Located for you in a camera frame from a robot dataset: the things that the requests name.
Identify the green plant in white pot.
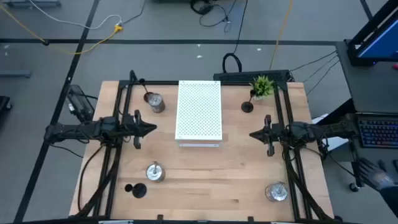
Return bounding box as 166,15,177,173
249,75,275,101

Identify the black backlit keyboard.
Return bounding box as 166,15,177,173
357,116,398,149

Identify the yellow extension cable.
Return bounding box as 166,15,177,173
0,4,124,55
268,0,295,71

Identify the black curved table cable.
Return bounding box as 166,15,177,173
76,143,105,213

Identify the black floor stand base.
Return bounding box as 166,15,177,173
0,95,13,113

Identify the grey metal base bar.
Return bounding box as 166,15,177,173
2,0,62,8
0,70,32,78

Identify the black perforated metal box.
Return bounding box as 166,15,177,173
213,69,295,83

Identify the black monitor with stand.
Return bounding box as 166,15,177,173
346,0,398,67

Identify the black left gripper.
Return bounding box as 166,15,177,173
126,109,157,149

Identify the black candlestick holder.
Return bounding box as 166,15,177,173
124,182,147,199
138,77,155,103
241,89,256,114

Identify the black looped cable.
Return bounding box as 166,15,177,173
221,0,249,74

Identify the black cable bundle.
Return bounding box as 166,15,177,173
189,0,233,34

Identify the long black floor cable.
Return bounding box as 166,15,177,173
323,146,361,184

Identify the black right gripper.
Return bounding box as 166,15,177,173
249,114,290,157

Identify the white paper sheet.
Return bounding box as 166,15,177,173
312,115,349,152

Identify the white perforated metal shelf riser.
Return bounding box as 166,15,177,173
174,80,223,148

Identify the person's forearm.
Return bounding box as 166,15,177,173
378,185,398,218

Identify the thin black floor cable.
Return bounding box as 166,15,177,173
121,0,147,26

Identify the black aluminium table frame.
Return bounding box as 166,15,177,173
73,70,335,224

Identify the grey computer cart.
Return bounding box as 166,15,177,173
316,40,398,192

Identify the black power supply box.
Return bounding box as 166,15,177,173
64,83,96,123

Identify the silver cylindrical candle holder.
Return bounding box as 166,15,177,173
147,92,166,114
264,182,289,202
145,161,166,183

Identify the white cable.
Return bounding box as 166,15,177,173
29,0,124,30

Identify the person's hand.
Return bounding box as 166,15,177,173
357,157,396,191

